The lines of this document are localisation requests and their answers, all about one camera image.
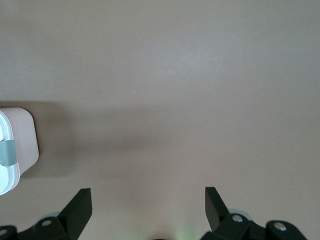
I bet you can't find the white box lid with handle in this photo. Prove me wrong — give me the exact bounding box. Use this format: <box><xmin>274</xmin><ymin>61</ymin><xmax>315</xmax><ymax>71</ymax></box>
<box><xmin>0</xmin><ymin>108</ymin><xmax>21</xmax><ymax>196</ymax></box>

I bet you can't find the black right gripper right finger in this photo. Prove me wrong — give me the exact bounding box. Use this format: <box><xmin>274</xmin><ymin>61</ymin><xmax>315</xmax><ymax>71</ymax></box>
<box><xmin>199</xmin><ymin>186</ymin><xmax>309</xmax><ymax>240</ymax></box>

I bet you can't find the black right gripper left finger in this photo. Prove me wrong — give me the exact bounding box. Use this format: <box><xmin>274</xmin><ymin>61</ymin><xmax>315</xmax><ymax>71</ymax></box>
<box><xmin>0</xmin><ymin>187</ymin><xmax>94</xmax><ymax>240</ymax></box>

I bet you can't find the grey lid latch clip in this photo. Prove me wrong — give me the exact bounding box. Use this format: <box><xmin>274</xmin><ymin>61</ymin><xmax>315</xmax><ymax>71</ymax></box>
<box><xmin>0</xmin><ymin>139</ymin><xmax>18</xmax><ymax>167</ymax></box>

